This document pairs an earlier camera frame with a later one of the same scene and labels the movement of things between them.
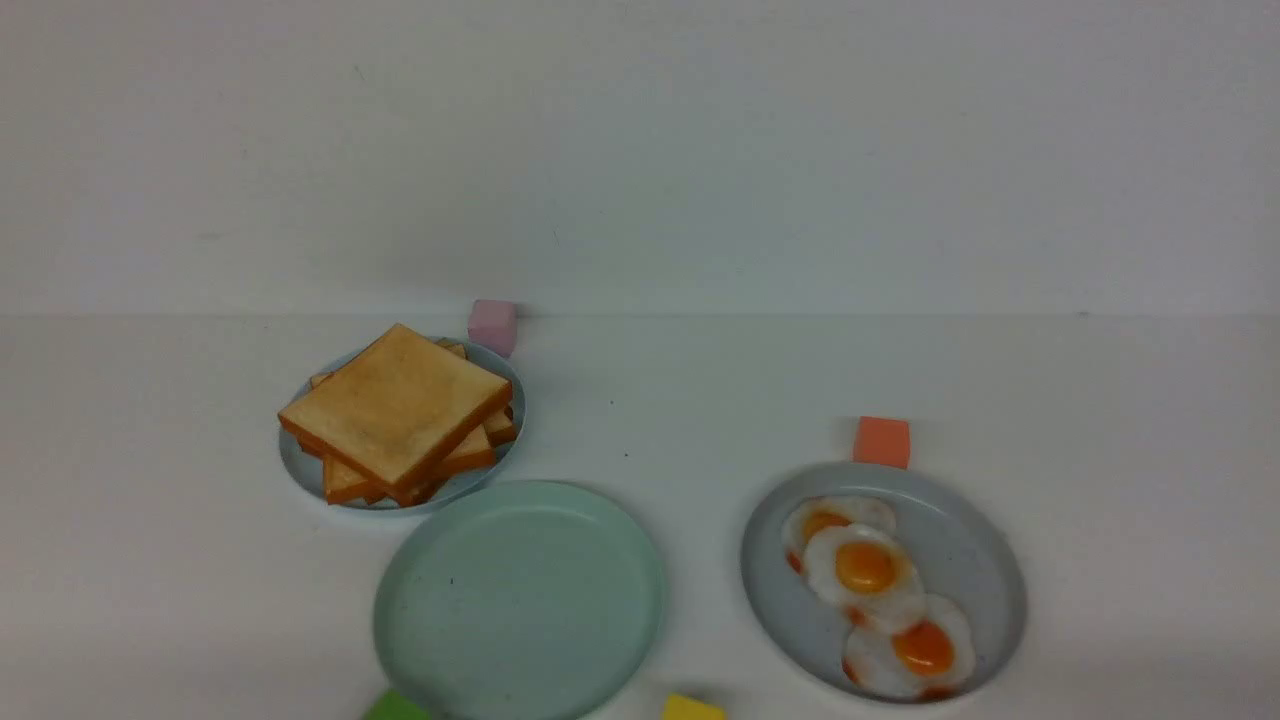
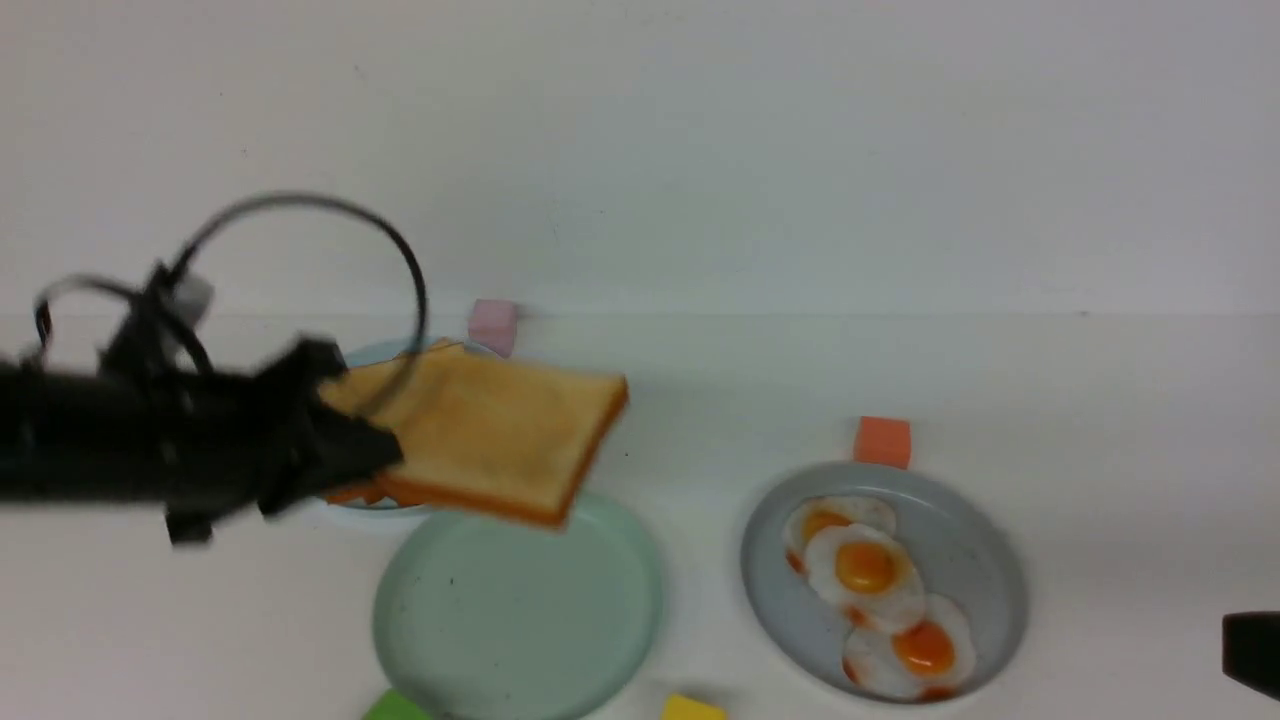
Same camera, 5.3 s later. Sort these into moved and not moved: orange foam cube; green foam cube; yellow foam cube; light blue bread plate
Moved: light blue bread plate
Not moved: green foam cube; orange foam cube; yellow foam cube
